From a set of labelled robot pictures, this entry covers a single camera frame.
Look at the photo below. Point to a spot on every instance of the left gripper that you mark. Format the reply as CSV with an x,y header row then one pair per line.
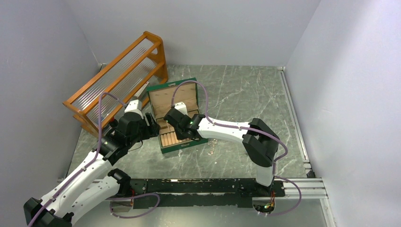
x,y
152,130

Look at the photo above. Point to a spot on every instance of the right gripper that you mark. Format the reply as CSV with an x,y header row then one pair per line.
x,y
179,136

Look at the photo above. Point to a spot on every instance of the green jewelry box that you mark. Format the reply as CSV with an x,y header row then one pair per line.
x,y
183,96

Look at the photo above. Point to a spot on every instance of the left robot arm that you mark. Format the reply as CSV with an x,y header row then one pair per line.
x,y
95,179

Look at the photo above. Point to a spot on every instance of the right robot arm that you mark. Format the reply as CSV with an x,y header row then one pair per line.
x,y
258,140

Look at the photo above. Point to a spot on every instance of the gold earring cluster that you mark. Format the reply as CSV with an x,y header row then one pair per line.
x,y
213,142

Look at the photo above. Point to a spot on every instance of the white grey small carton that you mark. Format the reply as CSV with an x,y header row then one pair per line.
x,y
141,92

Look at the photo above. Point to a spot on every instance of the orange wooden rack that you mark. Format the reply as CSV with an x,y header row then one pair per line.
x,y
143,61

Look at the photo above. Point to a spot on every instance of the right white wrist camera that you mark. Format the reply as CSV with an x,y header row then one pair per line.
x,y
181,107

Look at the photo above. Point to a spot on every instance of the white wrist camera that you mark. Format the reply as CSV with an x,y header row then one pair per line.
x,y
134,106
181,107

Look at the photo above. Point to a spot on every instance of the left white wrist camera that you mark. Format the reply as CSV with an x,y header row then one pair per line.
x,y
134,106

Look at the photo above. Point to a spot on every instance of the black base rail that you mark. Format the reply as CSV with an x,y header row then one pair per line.
x,y
240,192

